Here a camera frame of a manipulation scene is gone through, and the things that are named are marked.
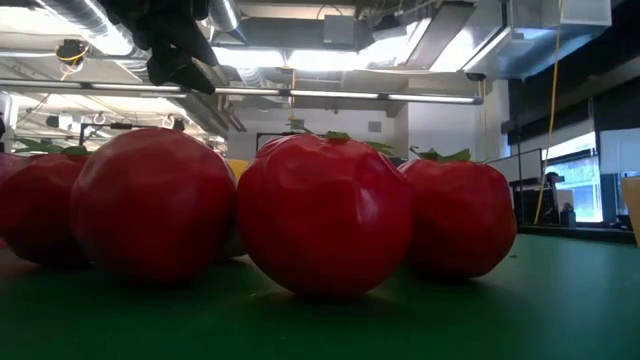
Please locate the large silver ventilation hood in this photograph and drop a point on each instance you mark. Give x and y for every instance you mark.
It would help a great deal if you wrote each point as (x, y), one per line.
(525, 45)

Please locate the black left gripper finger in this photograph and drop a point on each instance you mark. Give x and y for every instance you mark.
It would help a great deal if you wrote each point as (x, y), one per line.
(190, 42)
(170, 67)

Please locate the black metal table frame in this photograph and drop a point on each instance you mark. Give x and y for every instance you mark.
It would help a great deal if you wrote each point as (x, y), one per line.
(575, 232)

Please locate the large yellow toy lemon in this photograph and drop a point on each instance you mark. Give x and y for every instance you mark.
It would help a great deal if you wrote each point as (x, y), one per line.
(239, 169)

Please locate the white partition panel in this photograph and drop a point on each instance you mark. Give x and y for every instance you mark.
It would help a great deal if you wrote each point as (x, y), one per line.
(520, 167)

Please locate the green table mat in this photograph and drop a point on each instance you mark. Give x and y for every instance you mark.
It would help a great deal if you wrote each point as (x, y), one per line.
(550, 310)

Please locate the red toy tomato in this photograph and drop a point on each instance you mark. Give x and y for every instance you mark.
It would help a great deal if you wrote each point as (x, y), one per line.
(325, 215)
(40, 210)
(150, 205)
(465, 215)

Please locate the large ribbed silver duct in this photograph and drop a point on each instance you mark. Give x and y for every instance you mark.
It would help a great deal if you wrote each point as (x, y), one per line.
(75, 15)

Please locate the bright window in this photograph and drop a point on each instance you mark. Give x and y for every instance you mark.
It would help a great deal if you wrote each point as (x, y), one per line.
(582, 195)

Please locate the grey ceiling box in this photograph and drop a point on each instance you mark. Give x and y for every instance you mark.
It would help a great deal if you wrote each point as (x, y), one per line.
(345, 31)

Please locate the round silver duct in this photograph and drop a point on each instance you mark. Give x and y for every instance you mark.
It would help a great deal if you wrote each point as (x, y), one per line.
(223, 14)

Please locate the slanted silver duct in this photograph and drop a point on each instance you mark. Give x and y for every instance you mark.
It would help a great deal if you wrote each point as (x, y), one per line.
(440, 35)

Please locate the grey wall vent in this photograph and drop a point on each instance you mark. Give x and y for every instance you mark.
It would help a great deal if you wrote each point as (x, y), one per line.
(375, 127)

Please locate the long ceiling light bar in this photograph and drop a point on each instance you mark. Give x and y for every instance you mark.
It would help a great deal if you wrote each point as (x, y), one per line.
(325, 94)

